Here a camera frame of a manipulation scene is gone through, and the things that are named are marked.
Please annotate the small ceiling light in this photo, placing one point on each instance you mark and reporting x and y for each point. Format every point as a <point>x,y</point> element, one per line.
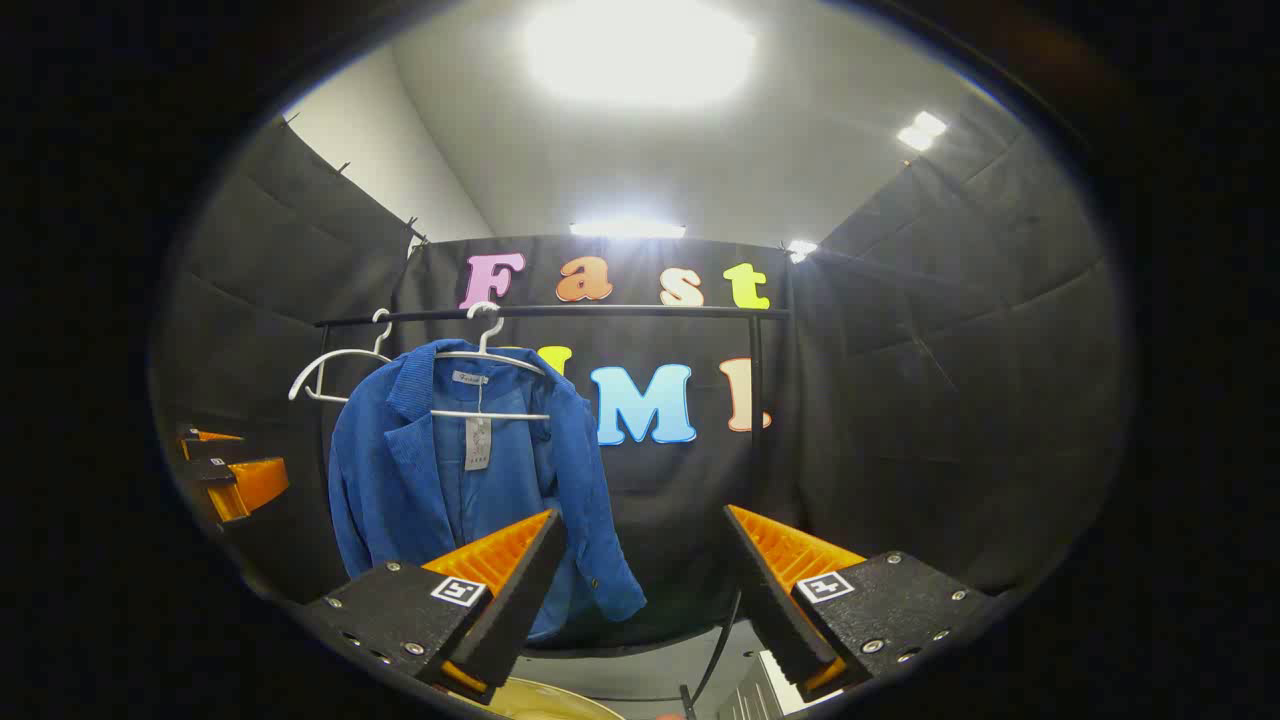
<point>801,250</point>

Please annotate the black backdrop cloth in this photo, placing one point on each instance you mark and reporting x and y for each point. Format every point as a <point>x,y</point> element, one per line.
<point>900,400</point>

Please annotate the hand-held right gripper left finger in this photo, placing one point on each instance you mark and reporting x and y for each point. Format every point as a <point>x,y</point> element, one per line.
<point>520,600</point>

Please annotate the round laundry hamper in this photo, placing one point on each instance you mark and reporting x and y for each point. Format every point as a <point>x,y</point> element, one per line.
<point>540,702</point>

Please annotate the large ceiling panel light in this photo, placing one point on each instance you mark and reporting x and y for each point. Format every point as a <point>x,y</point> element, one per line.
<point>640,50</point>

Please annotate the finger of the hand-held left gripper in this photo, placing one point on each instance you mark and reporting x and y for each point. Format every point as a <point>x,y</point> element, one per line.
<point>205,448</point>
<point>215,472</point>

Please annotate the black clothes rack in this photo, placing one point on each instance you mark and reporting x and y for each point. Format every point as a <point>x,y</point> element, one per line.
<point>620,311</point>

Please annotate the white clothes hanger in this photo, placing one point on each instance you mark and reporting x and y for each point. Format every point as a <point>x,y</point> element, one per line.
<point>500,414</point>
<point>340,353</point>

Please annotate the ceiling strip light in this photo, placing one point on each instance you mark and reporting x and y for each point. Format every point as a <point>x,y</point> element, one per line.
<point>628,229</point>

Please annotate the white cabinet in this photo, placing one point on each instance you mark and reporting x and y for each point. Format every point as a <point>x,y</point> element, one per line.
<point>775,682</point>

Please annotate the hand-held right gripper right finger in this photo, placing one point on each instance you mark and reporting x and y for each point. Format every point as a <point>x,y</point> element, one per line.
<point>770,610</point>

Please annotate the twin ceiling light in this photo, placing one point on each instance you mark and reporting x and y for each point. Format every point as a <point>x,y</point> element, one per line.
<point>921,131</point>

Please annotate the grey hang tag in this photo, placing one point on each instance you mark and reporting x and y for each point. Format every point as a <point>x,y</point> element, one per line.
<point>478,445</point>

